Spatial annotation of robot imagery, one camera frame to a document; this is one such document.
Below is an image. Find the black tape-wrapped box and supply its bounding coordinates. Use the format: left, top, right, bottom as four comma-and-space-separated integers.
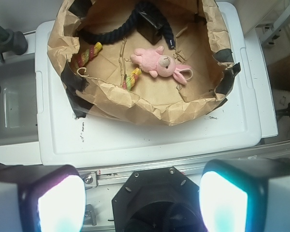
136, 10, 164, 45

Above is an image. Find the dark grey clamp handle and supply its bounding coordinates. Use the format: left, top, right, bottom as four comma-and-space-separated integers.
0, 26, 28, 63

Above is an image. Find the black octagonal mount plate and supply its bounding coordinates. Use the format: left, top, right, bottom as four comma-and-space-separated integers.
112, 167, 206, 232

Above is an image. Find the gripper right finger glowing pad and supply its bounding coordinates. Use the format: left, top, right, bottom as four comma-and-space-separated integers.
199, 158, 290, 232

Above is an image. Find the pink plush bunny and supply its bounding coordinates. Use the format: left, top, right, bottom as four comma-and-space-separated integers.
130, 46, 193, 85

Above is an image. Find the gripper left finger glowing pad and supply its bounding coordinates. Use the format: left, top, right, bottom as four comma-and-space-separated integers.
0, 165, 86, 232

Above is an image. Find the silver corner bracket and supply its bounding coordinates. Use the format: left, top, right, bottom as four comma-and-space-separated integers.
84, 204, 97, 226

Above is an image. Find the crumpled brown paper bag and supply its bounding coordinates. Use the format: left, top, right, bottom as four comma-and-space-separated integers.
47, 0, 241, 126

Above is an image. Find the multicolored twisted rope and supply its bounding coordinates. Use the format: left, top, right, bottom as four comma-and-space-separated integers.
74, 42, 142, 90

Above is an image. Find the aluminium extrusion rail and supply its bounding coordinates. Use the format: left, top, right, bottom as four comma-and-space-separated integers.
78, 140, 290, 189

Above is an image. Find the dark navy thick rope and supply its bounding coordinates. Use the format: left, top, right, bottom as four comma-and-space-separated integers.
75, 1, 176, 50

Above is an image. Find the white plastic bin lid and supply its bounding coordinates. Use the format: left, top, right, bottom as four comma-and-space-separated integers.
35, 2, 278, 168

